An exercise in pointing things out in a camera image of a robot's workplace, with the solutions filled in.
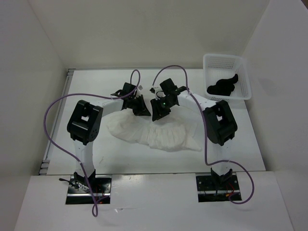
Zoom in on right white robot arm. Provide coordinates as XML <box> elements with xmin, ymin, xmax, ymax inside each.
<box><xmin>150</xmin><ymin>78</ymin><xmax>238</xmax><ymax>189</ymax></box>

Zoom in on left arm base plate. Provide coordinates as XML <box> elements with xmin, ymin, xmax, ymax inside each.
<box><xmin>59</xmin><ymin>176</ymin><xmax>112</xmax><ymax>205</ymax></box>

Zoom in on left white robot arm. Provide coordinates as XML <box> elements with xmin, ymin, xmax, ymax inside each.
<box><xmin>67</xmin><ymin>82</ymin><xmax>151</xmax><ymax>193</ymax></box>

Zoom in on white skirt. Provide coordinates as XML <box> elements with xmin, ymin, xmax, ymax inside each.
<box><xmin>106</xmin><ymin>109</ymin><xmax>201</xmax><ymax>152</ymax></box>

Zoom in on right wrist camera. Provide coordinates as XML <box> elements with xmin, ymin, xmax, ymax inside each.
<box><xmin>160</xmin><ymin>78</ymin><xmax>178</xmax><ymax>95</ymax></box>

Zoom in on black skirt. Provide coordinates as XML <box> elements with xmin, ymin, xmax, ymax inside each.
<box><xmin>207</xmin><ymin>74</ymin><xmax>239</xmax><ymax>96</ymax></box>

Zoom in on white plastic basket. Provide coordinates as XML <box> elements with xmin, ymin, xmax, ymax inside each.
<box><xmin>203</xmin><ymin>53</ymin><xmax>252</xmax><ymax>101</ymax></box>

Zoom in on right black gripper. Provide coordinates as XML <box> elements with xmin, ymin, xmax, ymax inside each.
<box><xmin>151</xmin><ymin>96</ymin><xmax>175</xmax><ymax>121</ymax></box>

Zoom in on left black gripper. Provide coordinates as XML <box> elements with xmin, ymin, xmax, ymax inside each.
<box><xmin>128</xmin><ymin>94</ymin><xmax>151</xmax><ymax>116</ymax></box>

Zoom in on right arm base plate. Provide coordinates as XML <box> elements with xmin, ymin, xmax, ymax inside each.
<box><xmin>196</xmin><ymin>169</ymin><xmax>242</xmax><ymax>203</ymax></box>

